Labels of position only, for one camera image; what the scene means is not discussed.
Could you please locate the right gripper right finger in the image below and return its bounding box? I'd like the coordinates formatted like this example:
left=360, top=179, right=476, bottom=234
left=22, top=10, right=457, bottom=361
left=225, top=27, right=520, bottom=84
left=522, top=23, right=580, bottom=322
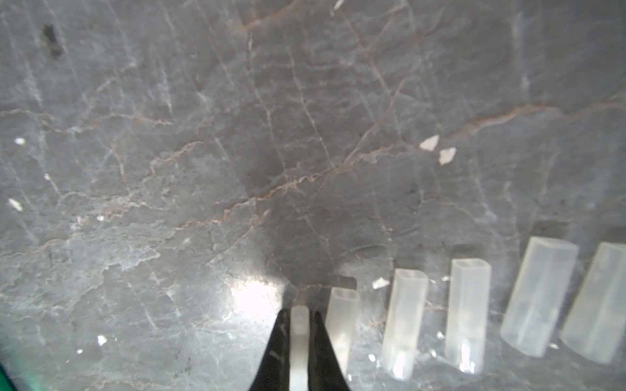
left=307, top=311, right=350, bottom=391

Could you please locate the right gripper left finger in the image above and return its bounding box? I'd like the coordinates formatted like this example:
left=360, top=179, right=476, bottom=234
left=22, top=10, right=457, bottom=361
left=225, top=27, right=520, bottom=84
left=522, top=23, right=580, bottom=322
left=249, top=309, right=291, bottom=391

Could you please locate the translucent knife cap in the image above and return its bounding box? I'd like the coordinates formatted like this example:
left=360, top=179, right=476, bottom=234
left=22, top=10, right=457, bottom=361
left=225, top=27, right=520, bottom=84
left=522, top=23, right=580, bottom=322
left=289, top=306, right=310, bottom=391
left=444, top=258, right=492, bottom=375
left=560, top=242, right=625, bottom=364
left=500, top=236, right=580, bottom=358
left=381, top=269, right=430, bottom=381
left=325, top=287, right=360, bottom=376

